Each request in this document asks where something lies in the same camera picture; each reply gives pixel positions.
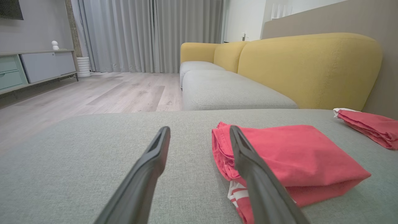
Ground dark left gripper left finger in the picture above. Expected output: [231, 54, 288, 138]
[93, 126, 171, 224]

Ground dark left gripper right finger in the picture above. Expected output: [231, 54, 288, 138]
[229, 125, 312, 224]

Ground red and white jersey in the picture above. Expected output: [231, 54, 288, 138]
[212, 121, 372, 224]

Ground large grey sofa ottoman cushion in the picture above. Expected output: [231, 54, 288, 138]
[0, 109, 398, 224]

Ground grey sofa seat cushion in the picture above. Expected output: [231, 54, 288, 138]
[179, 61, 226, 89]
[182, 70, 299, 111]

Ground red garment with white trim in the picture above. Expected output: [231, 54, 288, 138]
[333, 108, 398, 151]

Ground white ribbed floor vase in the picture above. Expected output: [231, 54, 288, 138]
[76, 56, 92, 78]

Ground wide yellow sofa backrest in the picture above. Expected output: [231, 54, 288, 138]
[237, 32, 383, 110]

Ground narrow yellow sofa backrest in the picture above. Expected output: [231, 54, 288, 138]
[213, 41, 249, 74]

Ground yellow sofa armrest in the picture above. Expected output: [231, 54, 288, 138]
[180, 42, 220, 64]

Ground grey pleated curtain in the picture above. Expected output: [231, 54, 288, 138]
[71, 0, 225, 74]

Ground grey teal tv cabinet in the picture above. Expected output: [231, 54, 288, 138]
[0, 49, 79, 96]

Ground white upright decor pieces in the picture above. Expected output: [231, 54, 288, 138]
[271, 3, 293, 21]

